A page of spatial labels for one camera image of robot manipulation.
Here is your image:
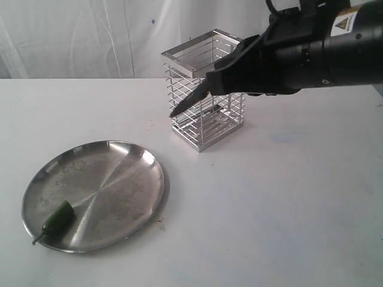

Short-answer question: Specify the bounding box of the black handled knife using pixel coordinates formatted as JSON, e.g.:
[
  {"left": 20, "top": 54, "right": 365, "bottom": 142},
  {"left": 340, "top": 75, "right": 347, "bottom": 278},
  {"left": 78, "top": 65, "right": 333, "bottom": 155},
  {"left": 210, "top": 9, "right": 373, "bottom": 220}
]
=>
[{"left": 169, "top": 80, "right": 209, "bottom": 118}]

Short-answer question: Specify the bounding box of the green cucumber piece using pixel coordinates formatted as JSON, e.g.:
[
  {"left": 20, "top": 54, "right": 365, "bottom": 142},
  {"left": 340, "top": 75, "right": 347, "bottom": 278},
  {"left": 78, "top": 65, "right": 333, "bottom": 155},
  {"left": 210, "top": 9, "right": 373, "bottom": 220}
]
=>
[{"left": 32, "top": 200, "right": 75, "bottom": 245}]

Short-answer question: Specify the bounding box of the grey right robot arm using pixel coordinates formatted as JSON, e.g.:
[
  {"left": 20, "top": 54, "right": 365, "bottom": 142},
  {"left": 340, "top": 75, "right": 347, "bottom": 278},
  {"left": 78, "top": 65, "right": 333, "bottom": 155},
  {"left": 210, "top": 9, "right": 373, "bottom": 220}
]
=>
[{"left": 206, "top": 1, "right": 382, "bottom": 95}]

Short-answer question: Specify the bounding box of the white backdrop curtain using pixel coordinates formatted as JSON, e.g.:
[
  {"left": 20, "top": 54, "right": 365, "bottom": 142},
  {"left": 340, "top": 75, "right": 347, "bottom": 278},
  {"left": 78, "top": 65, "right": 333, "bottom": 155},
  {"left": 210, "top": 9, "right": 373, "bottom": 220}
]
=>
[{"left": 1, "top": 0, "right": 269, "bottom": 78}]

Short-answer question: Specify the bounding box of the wire metal utensil basket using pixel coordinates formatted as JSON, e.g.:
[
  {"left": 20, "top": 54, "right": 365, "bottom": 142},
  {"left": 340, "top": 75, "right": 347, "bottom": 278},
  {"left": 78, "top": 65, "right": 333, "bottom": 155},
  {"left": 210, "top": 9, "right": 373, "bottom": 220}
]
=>
[{"left": 161, "top": 29, "right": 245, "bottom": 152}]

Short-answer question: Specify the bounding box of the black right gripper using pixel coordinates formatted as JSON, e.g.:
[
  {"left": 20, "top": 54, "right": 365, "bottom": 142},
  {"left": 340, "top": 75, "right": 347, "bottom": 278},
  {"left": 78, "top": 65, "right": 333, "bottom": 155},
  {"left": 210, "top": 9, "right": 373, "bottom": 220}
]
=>
[{"left": 206, "top": 5, "right": 332, "bottom": 96}]

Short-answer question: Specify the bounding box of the round steel plate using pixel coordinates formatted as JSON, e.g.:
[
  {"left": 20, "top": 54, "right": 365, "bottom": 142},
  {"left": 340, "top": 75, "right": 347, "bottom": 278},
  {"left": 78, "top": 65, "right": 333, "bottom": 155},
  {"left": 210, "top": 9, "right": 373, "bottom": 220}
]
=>
[{"left": 21, "top": 141, "right": 166, "bottom": 253}]

